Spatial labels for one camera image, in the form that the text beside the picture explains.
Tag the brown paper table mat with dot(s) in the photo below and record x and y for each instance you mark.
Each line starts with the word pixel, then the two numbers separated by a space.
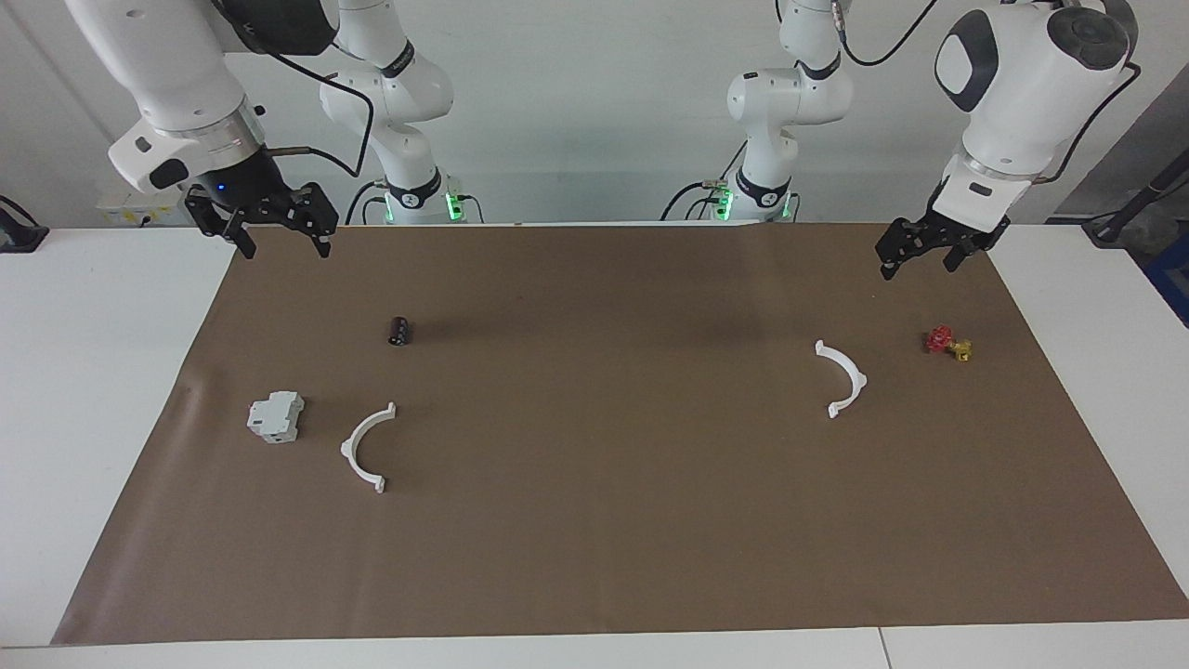
pixel 604 465

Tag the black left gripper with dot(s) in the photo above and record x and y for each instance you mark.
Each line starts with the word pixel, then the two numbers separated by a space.
pixel 961 232

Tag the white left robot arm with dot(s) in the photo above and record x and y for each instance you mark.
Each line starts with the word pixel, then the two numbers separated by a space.
pixel 1022 84

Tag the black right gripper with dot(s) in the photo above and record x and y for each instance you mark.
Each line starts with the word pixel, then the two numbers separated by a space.
pixel 246 186

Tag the white power strip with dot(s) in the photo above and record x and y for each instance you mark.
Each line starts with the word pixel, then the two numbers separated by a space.
pixel 130 212

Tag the white circuit breaker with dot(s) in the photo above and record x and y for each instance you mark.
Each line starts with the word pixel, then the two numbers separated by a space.
pixel 276 416

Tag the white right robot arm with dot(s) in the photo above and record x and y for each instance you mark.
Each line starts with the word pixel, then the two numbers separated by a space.
pixel 167 74

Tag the blue box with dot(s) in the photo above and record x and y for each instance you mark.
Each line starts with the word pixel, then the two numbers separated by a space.
pixel 1172 279

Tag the black tripod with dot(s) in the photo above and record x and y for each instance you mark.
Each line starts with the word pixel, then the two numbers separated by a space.
pixel 1138 200

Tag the black clamp stand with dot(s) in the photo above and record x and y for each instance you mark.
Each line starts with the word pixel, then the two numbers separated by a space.
pixel 17 232

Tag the red and yellow valve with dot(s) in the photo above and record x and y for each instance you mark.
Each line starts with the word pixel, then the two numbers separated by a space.
pixel 940 340

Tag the black cylindrical capacitor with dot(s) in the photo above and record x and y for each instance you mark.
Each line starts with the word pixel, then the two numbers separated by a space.
pixel 401 332

